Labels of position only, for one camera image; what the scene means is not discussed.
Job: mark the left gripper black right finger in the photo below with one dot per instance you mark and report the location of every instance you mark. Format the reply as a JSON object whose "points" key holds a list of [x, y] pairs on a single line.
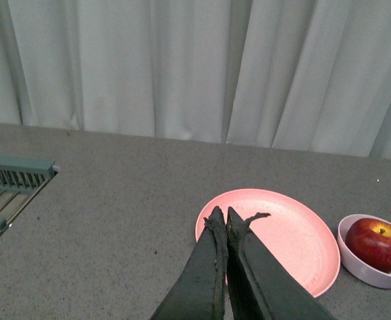
{"points": [[259, 286]]}

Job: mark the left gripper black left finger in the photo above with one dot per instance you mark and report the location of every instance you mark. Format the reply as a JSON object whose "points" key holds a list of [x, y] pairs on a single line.
{"points": [[199, 292]]}

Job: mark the red apple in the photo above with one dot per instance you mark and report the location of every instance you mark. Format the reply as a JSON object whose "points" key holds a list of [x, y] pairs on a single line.
{"points": [[369, 240]]}

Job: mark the light pink bowl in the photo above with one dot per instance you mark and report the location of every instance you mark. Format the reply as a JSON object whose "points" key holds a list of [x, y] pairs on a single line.
{"points": [[352, 263]]}

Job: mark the pink round plate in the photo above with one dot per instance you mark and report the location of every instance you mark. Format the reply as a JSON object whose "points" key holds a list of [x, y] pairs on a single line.
{"points": [[298, 238]]}

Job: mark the white pleated curtain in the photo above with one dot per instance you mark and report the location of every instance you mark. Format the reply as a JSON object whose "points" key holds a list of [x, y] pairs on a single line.
{"points": [[300, 75]]}

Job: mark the teal dish drying rack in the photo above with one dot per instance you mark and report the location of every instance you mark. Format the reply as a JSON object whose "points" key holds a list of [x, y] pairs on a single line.
{"points": [[21, 179]]}

